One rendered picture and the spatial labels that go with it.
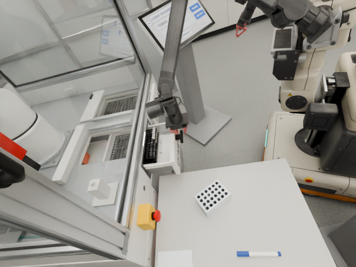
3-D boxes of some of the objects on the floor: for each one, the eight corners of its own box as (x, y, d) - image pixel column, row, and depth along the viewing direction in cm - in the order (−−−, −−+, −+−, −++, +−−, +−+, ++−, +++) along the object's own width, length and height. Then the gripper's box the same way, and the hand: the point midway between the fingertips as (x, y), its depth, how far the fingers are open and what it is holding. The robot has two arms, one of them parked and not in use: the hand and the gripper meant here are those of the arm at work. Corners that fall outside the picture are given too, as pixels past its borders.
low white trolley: (267, 215, 138) (285, 157, 83) (308, 340, 97) (396, 391, 42) (189, 222, 148) (159, 175, 93) (196, 339, 107) (148, 379, 52)
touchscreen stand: (231, 119, 207) (226, 17, 133) (204, 145, 193) (181, 49, 119) (198, 103, 238) (178, 14, 164) (172, 125, 223) (138, 38, 149)
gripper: (160, 118, 77) (171, 141, 89) (185, 113, 76) (193, 137, 87) (161, 107, 82) (171, 130, 93) (184, 102, 80) (192, 126, 91)
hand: (181, 132), depth 89 cm, fingers open, 3 cm apart
